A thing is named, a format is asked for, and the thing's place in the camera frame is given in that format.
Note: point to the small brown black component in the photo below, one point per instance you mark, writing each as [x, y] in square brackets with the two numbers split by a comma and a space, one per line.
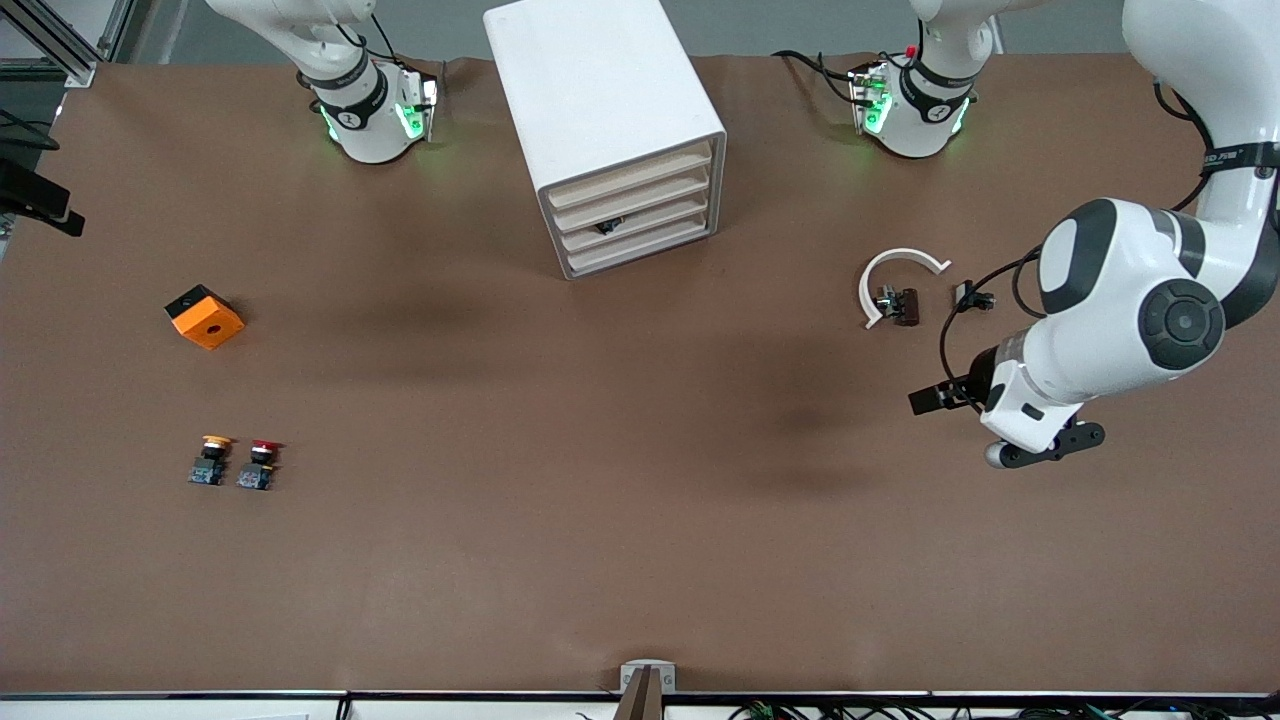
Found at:
[907, 307]

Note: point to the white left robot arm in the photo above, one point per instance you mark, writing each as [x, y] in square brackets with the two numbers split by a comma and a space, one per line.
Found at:
[1100, 330]

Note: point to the orange and black box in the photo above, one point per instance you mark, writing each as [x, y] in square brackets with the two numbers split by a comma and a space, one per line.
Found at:
[210, 325]

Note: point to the brown table mat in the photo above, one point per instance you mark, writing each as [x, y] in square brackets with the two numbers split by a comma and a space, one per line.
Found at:
[640, 500]

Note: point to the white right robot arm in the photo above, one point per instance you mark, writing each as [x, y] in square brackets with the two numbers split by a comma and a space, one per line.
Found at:
[370, 140]

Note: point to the grey metal bracket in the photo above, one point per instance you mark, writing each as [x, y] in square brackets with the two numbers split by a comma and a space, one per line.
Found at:
[667, 678]

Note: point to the white drawer cabinet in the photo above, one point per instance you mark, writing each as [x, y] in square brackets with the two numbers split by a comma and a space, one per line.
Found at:
[590, 90]

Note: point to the yellow cap push button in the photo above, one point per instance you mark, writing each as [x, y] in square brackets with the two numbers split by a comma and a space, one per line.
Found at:
[210, 465]

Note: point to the red cap push button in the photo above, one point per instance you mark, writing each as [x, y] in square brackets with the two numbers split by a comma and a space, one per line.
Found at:
[257, 470]

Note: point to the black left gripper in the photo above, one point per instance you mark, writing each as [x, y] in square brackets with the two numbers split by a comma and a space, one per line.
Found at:
[974, 386]

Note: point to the dark brown post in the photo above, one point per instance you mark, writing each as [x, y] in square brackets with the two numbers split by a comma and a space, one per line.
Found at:
[640, 700]

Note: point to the aluminium frame profile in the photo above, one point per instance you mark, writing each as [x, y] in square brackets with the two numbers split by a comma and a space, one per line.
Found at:
[85, 72]

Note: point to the small black clip component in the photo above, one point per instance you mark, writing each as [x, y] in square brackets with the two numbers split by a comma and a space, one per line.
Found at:
[966, 296]

